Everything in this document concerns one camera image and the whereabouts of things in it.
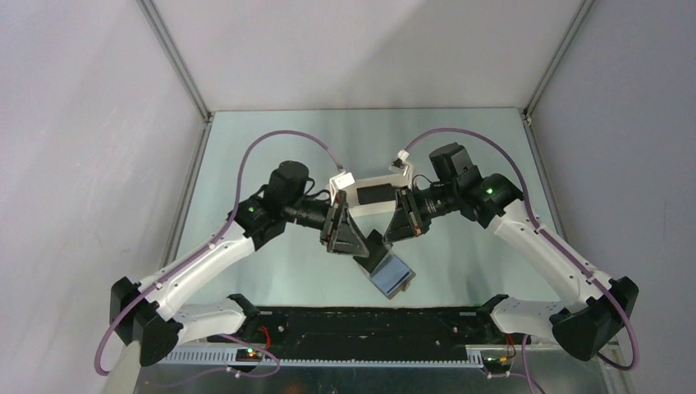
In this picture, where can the white slotted cable duct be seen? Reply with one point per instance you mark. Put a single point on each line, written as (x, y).
(233, 356)

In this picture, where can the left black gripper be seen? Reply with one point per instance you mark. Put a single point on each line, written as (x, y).
(340, 232)

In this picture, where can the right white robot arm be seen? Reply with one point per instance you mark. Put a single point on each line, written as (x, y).
(593, 306)

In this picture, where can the left aluminium frame post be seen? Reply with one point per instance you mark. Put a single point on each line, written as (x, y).
(163, 35)

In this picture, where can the black credit card stack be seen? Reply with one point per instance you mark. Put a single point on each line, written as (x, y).
(375, 194)

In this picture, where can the left small circuit board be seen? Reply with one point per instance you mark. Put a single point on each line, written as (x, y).
(248, 355)

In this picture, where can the aluminium frame post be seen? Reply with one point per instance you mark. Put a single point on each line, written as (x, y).
(557, 57)
(163, 35)

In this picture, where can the right aluminium frame post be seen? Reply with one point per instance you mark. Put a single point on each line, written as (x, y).
(557, 57)

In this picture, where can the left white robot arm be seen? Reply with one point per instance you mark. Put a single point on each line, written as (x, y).
(154, 311)

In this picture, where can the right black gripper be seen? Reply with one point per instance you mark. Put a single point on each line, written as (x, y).
(405, 222)

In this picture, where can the right small circuit board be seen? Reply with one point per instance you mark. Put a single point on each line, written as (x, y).
(504, 362)

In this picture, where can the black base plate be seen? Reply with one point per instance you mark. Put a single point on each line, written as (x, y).
(371, 333)

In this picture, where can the silver metal card holder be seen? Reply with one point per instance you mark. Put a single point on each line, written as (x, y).
(392, 276)

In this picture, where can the small circuit board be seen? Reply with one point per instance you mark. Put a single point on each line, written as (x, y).
(248, 355)
(504, 362)

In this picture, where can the white plastic tray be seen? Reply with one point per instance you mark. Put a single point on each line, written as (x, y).
(345, 181)

